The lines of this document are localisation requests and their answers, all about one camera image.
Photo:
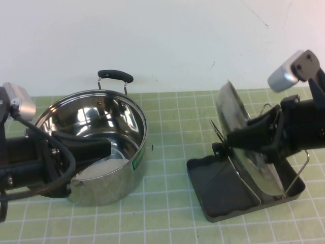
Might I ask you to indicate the stainless steel pot lid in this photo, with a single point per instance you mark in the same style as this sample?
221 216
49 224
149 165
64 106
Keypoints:
228 106

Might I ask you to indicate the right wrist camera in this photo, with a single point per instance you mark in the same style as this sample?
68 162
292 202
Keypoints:
281 76

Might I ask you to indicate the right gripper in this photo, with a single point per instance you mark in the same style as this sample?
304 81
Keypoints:
290 127

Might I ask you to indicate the green checked tablecloth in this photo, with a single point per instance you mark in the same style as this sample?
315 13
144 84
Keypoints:
162 223

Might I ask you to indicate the small black speck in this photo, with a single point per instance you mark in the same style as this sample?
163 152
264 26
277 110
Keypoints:
152 148

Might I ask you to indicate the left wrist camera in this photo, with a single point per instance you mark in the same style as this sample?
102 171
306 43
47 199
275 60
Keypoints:
23 101

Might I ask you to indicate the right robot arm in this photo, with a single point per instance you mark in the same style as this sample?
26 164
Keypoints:
314 132

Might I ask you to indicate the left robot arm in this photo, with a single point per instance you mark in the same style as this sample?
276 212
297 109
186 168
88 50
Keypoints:
20 157

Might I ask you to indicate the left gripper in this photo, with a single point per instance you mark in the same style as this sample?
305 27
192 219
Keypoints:
57 172

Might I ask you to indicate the stainless steel cooking pot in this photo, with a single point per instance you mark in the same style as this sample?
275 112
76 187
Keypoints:
106 117

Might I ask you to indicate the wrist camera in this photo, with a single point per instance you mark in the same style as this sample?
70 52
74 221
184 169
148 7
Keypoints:
281 76
23 101

